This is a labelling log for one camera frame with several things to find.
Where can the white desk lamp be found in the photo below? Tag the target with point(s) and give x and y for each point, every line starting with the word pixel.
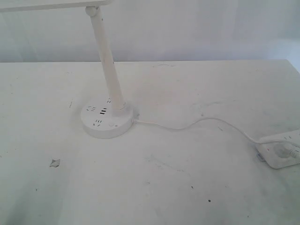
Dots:
pixel 102 118

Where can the white power strip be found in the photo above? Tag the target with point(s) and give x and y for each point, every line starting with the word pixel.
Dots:
pixel 292 137

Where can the white plug in strip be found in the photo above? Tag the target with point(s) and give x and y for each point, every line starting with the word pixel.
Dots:
pixel 285 150

